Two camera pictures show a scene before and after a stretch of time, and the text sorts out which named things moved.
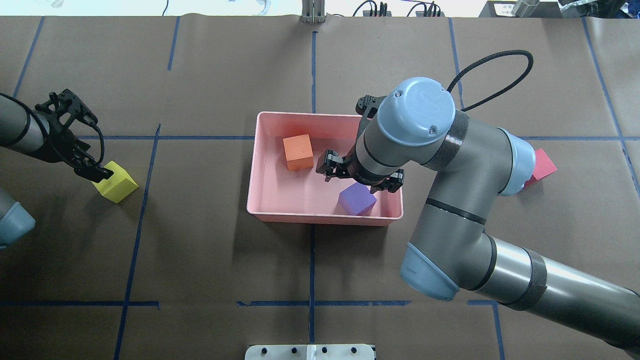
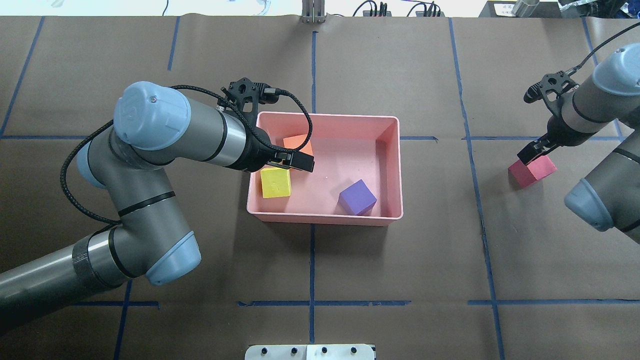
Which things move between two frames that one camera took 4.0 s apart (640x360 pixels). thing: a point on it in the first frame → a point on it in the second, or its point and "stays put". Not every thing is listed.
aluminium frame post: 313,11 stays put
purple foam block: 355,199 stays put
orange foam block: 298,152 stays put
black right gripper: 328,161 → 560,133
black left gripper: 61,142 → 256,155
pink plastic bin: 301,196 stays put
